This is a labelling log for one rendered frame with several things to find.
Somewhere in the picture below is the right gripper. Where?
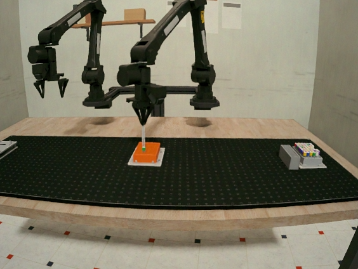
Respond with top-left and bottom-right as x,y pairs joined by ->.
34,73 -> 69,99

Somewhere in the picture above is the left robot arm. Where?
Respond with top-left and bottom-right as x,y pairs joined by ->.
117,0 -> 217,105

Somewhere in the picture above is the orange tube rack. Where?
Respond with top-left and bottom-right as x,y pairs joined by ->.
133,142 -> 160,163

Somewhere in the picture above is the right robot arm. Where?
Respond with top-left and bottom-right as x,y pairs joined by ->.
27,0 -> 109,102

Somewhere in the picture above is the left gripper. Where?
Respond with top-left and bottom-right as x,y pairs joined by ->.
126,97 -> 154,126

